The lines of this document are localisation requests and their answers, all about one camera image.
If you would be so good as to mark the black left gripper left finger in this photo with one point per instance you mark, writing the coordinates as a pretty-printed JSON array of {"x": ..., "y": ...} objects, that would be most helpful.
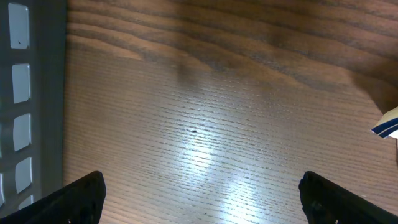
[{"x": 79, "y": 202}]

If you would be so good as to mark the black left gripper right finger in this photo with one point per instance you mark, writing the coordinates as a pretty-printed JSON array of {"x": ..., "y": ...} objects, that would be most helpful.
[{"x": 326, "y": 202}]

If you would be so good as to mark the yellow snack bag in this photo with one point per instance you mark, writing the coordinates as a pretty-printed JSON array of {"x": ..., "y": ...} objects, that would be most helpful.
[{"x": 387, "y": 125}]

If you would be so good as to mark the grey plastic mesh basket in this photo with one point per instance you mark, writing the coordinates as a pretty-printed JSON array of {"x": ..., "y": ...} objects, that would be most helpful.
[{"x": 33, "y": 40}]

